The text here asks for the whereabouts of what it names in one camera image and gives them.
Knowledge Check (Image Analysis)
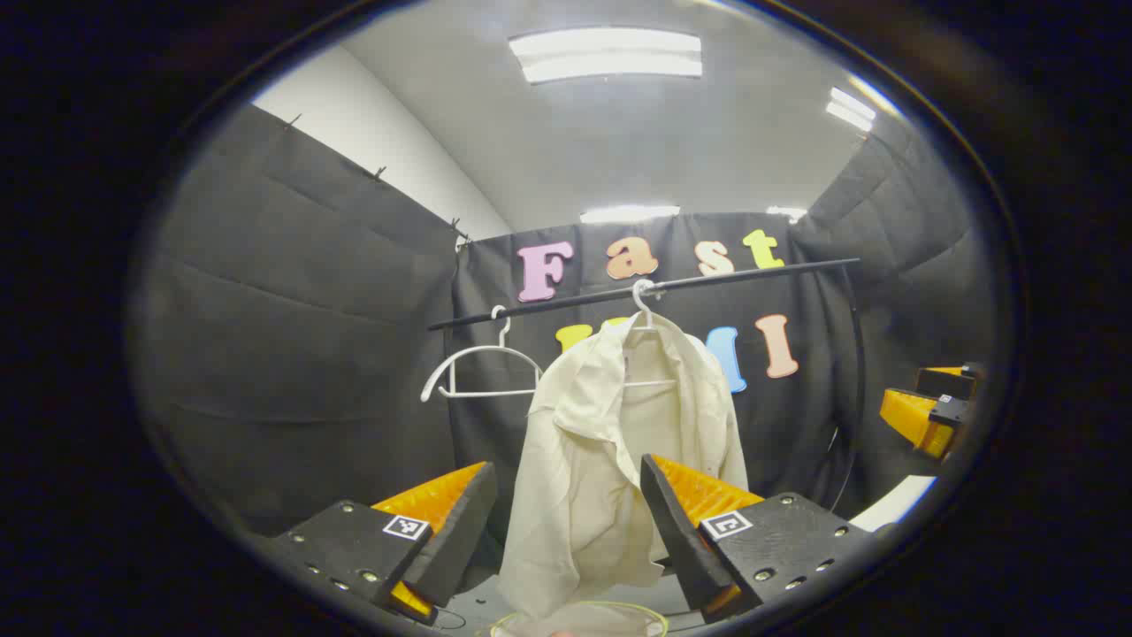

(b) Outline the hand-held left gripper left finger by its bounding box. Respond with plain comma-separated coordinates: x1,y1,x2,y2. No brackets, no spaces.
261,460,499,626

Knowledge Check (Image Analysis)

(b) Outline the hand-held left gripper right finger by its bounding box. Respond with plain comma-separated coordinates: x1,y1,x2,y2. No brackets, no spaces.
639,453,875,623

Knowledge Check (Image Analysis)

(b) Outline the mesh laundry hamper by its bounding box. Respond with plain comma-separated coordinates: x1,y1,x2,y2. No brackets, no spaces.
489,600,670,637

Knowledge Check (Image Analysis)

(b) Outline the cream shirt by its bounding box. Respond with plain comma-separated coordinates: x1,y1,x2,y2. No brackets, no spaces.
497,311,751,633

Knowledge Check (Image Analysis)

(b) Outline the white clothes hanger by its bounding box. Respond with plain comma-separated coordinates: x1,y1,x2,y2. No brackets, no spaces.
420,305,545,403
623,279,680,390

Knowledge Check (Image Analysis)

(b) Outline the black backdrop cloth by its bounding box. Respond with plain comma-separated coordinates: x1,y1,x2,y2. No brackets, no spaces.
133,104,1000,541

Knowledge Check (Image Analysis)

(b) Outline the small ceiling light panel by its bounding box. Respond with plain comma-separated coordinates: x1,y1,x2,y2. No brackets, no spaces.
825,86,878,133

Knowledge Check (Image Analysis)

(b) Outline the long ceiling light panel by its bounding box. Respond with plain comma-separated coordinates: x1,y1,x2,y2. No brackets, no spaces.
579,204,683,225

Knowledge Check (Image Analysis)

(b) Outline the large ceiling light panel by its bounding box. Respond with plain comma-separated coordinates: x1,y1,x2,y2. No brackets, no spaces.
508,27,705,86

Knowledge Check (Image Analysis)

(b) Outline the black clothes rail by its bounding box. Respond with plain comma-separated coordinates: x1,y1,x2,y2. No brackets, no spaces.
429,257,860,332

